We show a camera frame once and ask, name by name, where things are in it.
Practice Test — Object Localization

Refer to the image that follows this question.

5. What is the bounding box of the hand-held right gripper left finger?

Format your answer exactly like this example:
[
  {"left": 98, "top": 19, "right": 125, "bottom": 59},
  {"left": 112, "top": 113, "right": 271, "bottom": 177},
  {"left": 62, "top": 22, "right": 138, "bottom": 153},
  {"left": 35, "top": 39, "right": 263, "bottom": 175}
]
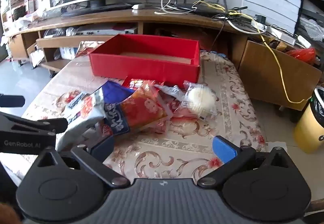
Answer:
[{"left": 33, "top": 135, "right": 130, "bottom": 188}]

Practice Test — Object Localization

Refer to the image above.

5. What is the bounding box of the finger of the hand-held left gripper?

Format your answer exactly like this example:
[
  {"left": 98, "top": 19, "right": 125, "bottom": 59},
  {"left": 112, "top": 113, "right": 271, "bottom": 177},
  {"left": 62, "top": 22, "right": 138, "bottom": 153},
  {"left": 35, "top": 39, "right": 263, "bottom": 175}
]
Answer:
[
  {"left": 0, "top": 96, "right": 25, "bottom": 107},
  {"left": 0, "top": 112, "right": 68, "bottom": 136}
]

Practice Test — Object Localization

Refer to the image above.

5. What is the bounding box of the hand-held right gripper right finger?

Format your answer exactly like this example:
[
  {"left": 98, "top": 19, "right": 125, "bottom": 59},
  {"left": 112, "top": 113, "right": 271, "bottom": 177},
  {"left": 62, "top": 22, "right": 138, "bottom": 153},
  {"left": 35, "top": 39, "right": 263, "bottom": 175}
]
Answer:
[{"left": 197, "top": 135, "right": 295, "bottom": 187}]

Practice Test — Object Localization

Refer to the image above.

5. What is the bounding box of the grey snack packet red print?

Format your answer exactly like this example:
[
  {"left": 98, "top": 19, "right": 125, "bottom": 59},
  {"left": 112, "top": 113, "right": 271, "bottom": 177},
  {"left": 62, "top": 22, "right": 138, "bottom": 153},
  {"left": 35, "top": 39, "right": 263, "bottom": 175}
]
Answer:
[{"left": 56, "top": 87, "right": 108, "bottom": 152}]

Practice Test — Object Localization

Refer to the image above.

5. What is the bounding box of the blue snack packet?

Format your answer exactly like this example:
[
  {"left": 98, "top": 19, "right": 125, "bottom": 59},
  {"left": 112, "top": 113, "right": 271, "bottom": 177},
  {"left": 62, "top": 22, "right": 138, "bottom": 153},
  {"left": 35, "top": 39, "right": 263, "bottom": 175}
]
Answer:
[{"left": 102, "top": 81, "right": 136, "bottom": 136}]

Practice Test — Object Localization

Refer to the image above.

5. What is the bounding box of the orange snack packet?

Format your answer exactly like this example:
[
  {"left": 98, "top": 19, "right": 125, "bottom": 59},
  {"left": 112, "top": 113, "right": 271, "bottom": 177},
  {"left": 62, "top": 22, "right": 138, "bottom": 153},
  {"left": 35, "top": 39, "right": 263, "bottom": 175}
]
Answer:
[{"left": 118, "top": 82, "right": 171, "bottom": 135}]

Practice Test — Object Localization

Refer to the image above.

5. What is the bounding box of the round cake clear wrapper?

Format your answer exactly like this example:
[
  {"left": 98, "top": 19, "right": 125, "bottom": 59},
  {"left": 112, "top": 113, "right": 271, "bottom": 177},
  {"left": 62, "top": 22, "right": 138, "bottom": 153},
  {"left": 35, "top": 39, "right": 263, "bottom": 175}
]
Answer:
[{"left": 181, "top": 81, "right": 218, "bottom": 119}]

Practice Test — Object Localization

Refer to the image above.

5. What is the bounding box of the red candy packet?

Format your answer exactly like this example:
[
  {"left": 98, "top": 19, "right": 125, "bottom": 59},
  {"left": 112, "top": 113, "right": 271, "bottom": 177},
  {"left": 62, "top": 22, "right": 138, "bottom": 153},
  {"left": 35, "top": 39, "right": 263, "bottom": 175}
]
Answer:
[{"left": 122, "top": 77, "right": 159, "bottom": 91}]

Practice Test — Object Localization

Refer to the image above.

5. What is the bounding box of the pink sausage packet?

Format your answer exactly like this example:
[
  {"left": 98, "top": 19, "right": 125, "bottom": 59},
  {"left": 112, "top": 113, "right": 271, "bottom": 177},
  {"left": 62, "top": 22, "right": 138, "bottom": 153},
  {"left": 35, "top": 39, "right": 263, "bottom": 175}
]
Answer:
[{"left": 154, "top": 84, "right": 189, "bottom": 102}]

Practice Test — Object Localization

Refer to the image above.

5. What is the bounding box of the red cardboard box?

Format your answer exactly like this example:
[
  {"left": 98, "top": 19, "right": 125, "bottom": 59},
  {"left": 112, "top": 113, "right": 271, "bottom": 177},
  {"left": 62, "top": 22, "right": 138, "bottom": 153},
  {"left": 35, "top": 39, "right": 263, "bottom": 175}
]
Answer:
[{"left": 88, "top": 34, "right": 201, "bottom": 85}]

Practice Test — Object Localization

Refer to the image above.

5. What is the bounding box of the floral tablecloth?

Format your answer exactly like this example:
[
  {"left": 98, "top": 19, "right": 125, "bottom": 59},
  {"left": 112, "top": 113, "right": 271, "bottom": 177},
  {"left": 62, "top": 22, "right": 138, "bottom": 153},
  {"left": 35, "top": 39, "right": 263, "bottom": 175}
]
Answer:
[{"left": 21, "top": 40, "right": 268, "bottom": 181}]

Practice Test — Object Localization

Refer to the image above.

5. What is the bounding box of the small white box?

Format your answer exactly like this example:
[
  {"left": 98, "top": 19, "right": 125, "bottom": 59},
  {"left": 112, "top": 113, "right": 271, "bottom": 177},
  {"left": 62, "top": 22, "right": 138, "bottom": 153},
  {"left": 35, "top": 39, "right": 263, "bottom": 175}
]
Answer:
[{"left": 59, "top": 47, "right": 79, "bottom": 61}]

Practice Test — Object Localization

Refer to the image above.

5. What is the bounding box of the yellow bin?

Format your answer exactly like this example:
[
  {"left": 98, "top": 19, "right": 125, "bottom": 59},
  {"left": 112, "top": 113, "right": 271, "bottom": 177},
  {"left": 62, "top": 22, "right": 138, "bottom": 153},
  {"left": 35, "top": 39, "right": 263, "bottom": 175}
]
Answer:
[{"left": 293, "top": 85, "right": 324, "bottom": 154}]

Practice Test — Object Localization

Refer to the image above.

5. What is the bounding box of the brown cardboard box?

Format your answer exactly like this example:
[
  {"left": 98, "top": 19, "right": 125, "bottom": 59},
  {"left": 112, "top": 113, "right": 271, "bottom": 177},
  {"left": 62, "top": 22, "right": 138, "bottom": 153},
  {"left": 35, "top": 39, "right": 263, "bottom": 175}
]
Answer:
[{"left": 238, "top": 40, "right": 323, "bottom": 111}]

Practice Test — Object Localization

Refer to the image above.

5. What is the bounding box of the red round pad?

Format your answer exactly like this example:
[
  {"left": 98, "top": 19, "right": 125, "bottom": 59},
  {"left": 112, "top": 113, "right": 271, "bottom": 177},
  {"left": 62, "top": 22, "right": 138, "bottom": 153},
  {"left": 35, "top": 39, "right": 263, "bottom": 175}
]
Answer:
[{"left": 112, "top": 24, "right": 131, "bottom": 32}]

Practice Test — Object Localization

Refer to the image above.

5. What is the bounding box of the red plastic bag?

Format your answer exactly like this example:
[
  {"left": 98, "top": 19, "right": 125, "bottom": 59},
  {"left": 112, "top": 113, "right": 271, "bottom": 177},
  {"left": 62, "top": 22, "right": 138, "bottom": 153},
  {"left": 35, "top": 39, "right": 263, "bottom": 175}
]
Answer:
[{"left": 286, "top": 48, "right": 317, "bottom": 65}]

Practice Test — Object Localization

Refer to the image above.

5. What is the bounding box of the wooden television cabinet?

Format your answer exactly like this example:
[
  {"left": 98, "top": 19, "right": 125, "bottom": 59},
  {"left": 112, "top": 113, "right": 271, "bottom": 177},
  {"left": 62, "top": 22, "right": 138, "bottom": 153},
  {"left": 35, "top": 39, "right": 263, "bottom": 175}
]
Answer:
[{"left": 7, "top": 6, "right": 254, "bottom": 78}]

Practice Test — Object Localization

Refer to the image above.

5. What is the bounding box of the white power strip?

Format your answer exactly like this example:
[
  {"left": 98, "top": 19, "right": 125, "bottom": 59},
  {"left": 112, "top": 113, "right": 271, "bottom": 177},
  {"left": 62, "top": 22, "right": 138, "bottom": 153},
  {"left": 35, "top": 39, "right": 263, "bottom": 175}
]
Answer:
[
  {"left": 264, "top": 25, "right": 296, "bottom": 46},
  {"left": 296, "top": 34, "right": 312, "bottom": 49}
]

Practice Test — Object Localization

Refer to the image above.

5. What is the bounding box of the yellow cable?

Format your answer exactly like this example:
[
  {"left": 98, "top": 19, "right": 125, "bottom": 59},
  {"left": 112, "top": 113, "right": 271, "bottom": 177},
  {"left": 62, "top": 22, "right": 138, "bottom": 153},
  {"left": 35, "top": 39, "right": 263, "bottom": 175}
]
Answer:
[{"left": 195, "top": 0, "right": 312, "bottom": 104}]

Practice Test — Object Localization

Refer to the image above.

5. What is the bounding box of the black cable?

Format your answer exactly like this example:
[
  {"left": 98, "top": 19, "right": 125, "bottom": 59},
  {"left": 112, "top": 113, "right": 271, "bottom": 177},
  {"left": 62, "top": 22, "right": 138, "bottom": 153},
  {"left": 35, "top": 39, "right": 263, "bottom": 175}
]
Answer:
[{"left": 211, "top": 15, "right": 254, "bottom": 50}]

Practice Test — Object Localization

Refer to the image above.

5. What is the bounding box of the thick white cable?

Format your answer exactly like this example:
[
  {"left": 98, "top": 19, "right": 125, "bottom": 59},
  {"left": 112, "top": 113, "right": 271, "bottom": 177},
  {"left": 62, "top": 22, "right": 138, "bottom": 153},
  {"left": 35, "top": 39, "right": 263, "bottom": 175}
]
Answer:
[{"left": 228, "top": 15, "right": 269, "bottom": 35}]

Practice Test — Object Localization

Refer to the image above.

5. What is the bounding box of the thin white cable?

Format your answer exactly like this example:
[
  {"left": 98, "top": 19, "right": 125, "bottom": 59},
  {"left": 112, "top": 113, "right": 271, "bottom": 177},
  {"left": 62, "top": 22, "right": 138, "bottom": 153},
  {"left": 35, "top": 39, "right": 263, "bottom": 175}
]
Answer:
[{"left": 154, "top": 0, "right": 195, "bottom": 15}]

